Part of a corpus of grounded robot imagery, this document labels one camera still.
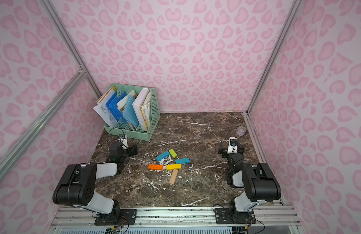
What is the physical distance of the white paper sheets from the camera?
0.93 meters

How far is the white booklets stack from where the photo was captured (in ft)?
3.01

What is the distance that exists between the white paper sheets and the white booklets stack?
0.20 meters

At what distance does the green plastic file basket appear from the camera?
92 cm
